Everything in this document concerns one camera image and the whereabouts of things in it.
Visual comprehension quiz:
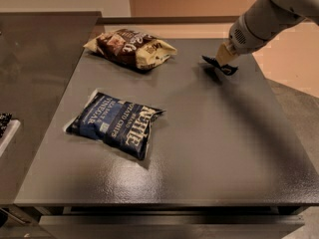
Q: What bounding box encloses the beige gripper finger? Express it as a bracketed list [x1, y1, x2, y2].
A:
[215, 41, 238, 66]

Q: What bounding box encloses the dark blue rxbar wrapper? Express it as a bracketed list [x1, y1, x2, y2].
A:
[201, 56, 238, 76]

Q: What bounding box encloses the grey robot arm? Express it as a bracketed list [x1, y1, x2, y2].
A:
[215, 0, 319, 66]

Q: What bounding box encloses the brown chip bag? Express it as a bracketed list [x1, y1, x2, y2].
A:
[84, 29, 177, 71]

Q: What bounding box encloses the blue kettle chip bag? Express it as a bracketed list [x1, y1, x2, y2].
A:
[64, 91, 163, 160]

